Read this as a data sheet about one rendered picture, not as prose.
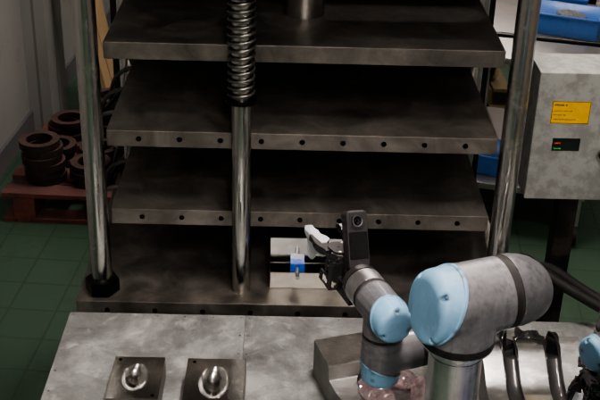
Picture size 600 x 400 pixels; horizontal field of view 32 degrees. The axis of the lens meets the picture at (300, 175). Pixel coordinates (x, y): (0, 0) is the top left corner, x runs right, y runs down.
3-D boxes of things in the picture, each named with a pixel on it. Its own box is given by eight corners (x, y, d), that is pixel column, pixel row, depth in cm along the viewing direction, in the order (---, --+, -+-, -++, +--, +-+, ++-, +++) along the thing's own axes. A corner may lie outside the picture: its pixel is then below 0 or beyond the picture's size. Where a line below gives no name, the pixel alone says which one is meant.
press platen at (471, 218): (487, 231, 312) (488, 216, 310) (112, 223, 311) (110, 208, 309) (454, 128, 378) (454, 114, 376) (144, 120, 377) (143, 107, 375)
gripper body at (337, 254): (315, 275, 214) (339, 307, 204) (322, 237, 210) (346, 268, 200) (350, 273, 217) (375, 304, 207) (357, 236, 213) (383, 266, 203)
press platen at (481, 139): (495, 154, 301) (497, 138, 299) (106, 145, 300) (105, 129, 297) (460, 62, 367) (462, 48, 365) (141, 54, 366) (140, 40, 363)
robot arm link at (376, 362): (422, 383, 201) (427, 335, 196) (369, 395, 197) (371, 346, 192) (404, 359, 208) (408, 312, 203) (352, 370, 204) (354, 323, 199)
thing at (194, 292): (516, 327, 316) (519, 310, 313) (77, 317, 314) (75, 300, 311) (474, 194, 391) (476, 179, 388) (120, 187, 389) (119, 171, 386)
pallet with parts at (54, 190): (51, 144, 588) (44, 62, 567) (279, 156, 581) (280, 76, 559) (-2, 220, 510) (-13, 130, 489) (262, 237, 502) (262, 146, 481)
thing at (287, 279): (359, 289, 320) (362, 239, 312) (270, 287, 320) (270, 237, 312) (352, 210, 365) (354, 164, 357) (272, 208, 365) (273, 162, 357)
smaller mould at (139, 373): (158, 418, 263) (157, 398, 260) (105, 417, 263) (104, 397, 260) (166, 375, 278) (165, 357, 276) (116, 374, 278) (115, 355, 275)
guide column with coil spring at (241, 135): (249, 385, 332) (252, -22, 273) (231, 384, 331) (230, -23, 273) (250, 373, 336) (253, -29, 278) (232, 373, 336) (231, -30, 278)
